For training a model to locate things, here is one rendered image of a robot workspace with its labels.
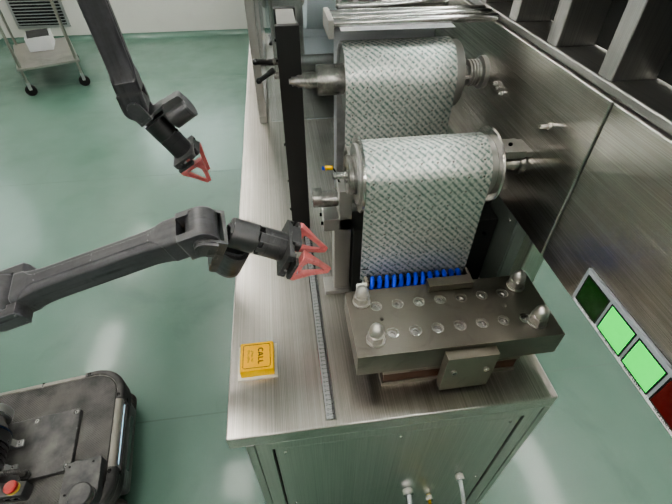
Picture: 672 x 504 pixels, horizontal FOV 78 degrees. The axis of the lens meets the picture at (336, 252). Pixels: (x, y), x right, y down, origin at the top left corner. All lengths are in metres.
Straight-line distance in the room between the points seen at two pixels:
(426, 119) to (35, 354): 2.06
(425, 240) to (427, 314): 0.15
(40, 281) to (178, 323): 1.42
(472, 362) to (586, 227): 0.31
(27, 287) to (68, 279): 0.07
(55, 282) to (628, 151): 0.91
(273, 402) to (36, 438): 1.11
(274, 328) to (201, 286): 1.43
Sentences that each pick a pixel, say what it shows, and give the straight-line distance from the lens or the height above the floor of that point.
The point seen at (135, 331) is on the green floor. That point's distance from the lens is 2.30.
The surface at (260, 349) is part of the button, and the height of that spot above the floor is 0.92.
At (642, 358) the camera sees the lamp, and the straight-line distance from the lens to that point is 0.71.
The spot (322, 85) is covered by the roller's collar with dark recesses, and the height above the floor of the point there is 1.34.
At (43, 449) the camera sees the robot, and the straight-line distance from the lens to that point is 1.81.
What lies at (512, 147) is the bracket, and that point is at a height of 1.29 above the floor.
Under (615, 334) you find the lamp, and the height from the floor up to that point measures 1.18.
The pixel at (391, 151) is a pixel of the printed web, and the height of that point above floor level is 1.31.
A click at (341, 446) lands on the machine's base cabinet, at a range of 0.96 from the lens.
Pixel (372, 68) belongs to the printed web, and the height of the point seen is 1.38.
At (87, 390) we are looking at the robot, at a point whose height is 0.24.
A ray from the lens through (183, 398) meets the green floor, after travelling 2.01.
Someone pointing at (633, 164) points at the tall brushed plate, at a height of 1.39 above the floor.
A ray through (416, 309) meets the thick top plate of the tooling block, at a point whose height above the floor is 1.03.
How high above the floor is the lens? 1.68
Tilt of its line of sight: 43 degrees down
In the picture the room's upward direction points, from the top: straight up
